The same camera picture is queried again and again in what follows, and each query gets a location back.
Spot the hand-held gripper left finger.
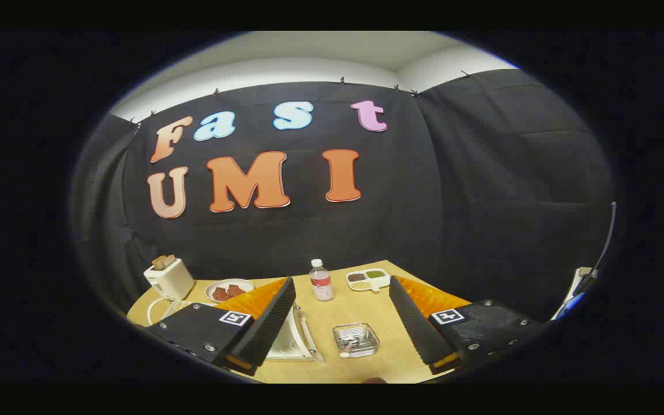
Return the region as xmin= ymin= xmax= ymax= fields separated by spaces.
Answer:
xmin=136 ymin=277 xmax=297 ymax=376

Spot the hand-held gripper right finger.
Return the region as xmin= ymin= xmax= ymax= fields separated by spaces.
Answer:
xmin=388 ymin=275 xmax=543 ymax=375

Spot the white wire dish rack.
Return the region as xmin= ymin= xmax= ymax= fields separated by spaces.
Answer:
xmin=266 ymin=305 xmax=324 ymax=363

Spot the cream plate with meat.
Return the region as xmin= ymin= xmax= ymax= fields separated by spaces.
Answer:
xmin=205 ymin=278 xmax=255 ymax=304

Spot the white divided snack tray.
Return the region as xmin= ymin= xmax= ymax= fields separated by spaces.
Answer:
xmin=346 ymin=268 xmax=391 ymax=293

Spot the clear plastic water bottle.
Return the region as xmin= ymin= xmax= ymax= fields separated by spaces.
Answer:
xmin=310 ymin=259 xmax=334 ymax=301

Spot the black backdrop cloth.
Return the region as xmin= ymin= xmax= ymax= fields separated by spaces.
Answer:
xmin=70 ymin=68 xmax=618 ymax=323

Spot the white toaster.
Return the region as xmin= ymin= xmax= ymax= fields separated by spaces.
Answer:
xmin=144 ymin=258 xmax=195 ymax=300

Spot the white and blue device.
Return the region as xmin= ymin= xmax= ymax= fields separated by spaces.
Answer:
xmin=551 ymin=267 xmax=598 ymax=320

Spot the thin black cable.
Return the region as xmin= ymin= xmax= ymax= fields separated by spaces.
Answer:
xmin=591 ymin=202 xmax=618 ymax=283

